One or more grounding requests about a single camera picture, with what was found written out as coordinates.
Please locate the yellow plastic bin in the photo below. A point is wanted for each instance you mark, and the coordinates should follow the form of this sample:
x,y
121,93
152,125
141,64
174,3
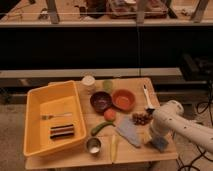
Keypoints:
x,y
55,98

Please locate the red tomato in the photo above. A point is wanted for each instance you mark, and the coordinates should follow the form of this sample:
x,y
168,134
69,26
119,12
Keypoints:
x,y
110,115

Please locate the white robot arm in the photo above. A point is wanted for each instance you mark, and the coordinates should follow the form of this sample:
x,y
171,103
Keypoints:
x,y
169,117

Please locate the small steel cup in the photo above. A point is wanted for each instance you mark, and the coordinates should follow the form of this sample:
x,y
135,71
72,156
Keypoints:
x,y
93,145

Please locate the orange bowl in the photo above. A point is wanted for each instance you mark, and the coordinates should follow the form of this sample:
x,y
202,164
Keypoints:
x,y
123,99

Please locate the bunch of dark grapes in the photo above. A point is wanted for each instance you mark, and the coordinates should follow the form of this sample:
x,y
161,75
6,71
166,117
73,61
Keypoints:
x,y
141,119

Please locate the blue sponge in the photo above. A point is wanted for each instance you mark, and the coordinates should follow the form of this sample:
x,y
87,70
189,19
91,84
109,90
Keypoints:
x,y
159,143

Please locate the white cup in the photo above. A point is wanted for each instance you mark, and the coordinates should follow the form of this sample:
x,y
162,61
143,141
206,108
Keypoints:
x,y
88,83

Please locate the striped brown block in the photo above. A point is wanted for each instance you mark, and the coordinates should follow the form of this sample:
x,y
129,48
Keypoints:
x,y
62,131

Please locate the purple bowl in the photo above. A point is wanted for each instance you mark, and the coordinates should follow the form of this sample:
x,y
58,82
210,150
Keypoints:
x,y
100,101

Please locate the grey cloth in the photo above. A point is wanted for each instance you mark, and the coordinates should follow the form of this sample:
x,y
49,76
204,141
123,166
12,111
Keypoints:
x,y
127,130

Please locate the silver fork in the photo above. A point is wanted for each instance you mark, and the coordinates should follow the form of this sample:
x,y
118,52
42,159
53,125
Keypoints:
x,y
47,117

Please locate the green chili pepper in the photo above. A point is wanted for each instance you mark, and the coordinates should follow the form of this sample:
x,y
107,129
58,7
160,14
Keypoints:
x,y
99,127

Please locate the wooden shelf rack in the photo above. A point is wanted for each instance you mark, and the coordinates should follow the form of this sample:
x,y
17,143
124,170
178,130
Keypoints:
x,y
30,46

